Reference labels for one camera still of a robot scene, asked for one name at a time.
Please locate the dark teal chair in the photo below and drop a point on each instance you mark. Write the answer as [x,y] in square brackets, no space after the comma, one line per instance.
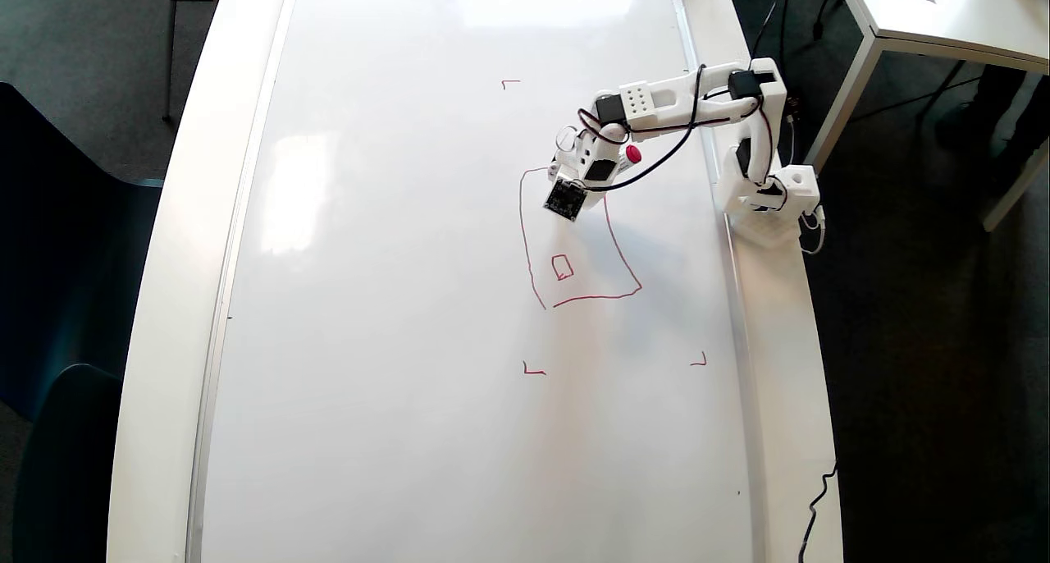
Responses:
[66,464]
[66,243]

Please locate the large white whiteboard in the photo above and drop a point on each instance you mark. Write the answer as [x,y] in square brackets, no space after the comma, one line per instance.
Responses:
[410,341]

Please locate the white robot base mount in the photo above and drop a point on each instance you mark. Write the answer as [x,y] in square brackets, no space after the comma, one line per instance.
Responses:
[767,231]

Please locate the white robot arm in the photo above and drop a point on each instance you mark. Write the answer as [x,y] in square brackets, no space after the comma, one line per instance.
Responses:
[764,153]

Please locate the white marker pen red end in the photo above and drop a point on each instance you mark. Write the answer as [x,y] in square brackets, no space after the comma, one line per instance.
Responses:
[633,154]

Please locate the black wrist camera board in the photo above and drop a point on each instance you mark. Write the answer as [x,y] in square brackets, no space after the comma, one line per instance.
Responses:
[565,199]

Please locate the person leg in dark trousers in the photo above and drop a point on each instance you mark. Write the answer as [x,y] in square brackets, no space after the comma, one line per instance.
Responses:
[997,95]

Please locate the white side table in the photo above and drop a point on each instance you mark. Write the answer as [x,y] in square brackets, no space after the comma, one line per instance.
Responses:
[968,13]

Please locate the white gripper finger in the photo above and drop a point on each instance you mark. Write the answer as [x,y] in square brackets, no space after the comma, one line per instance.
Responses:
[555,171]

